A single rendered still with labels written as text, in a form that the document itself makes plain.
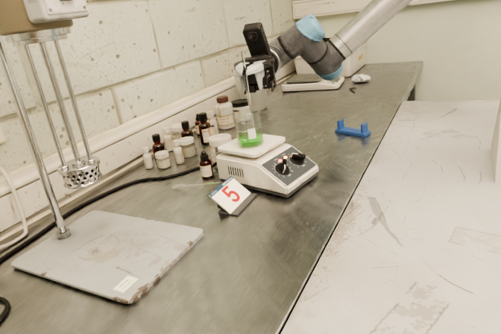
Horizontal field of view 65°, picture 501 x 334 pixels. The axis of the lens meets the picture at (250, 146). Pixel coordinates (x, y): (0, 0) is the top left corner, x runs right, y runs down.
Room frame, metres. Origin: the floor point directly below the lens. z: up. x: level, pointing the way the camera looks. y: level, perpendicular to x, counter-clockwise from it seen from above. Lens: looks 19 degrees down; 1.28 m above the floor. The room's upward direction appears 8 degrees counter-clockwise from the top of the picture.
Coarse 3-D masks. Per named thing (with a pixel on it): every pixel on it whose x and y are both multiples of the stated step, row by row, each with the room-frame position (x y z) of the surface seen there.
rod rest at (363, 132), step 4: (340, 124) 1.09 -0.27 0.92; (364, 124) 1.04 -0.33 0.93; (340, 128) 1.09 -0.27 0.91; (344, 128) 1.09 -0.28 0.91; (348, 128) 1.08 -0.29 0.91; (352, 128) 1.08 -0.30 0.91; (364, 128) 1.03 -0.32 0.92; (336, 132) 1.09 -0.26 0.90; (340, 132) 1.08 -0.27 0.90; (344, 132) 1.06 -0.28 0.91; (348, 132) 1.05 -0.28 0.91; (352, 132) 1.05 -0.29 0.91; (356, 132) 1.04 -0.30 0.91; (360, 132) 1.03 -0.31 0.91; (364, 132) 1.03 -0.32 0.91; (368, 132) 1.03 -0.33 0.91; (360, 136) 1.02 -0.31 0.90; (364, 136) 1.02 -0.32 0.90
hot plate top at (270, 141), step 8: (264, 136) 0.88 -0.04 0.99; (272, 136) 0.88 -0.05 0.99; (280, 136) 0.87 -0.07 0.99; (224, 144) 0.87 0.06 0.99; (232, 144) 0.86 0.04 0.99; (264, 144) 0.83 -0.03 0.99; (272, 144) 0.82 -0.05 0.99; (224, 152) 0.83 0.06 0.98; (232, 152) 0.82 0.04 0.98; (240, 152) 0.80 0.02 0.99; (248, 152) 0.79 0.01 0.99; (256, 152) 0.79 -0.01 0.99; (264, 152) 0.79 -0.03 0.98
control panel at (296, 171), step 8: (288, 152) 0.83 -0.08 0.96; (296, 152) 0.83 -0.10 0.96; (272, 160) 0.79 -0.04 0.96; (288, 160) 0.80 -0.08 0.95; (304, 160) 0.81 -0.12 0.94; (272, 168) 0.76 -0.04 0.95; (296, 168) 0.78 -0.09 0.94; (304, 168) 0.79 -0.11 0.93; (280, 176) 0.75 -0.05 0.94; (288, 176) 0.75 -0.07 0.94; (296, 176) 0.76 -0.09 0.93; (288, 184) 0.73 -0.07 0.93
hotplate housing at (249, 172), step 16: (288, 144) 0.86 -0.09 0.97; (224, 160) 0.83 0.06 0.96; (240, 160) 0.80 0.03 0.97; (256, 160) 0.78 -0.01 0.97; (224, 176) 0.84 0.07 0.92; (240, 176) 0.80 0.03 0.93; (256, 176) 0.77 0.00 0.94; (272, 176) 0.74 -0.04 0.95; (304, 176) 0.77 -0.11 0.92; (272, 192) 0.75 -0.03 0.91; (288, 192) 0.72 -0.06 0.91
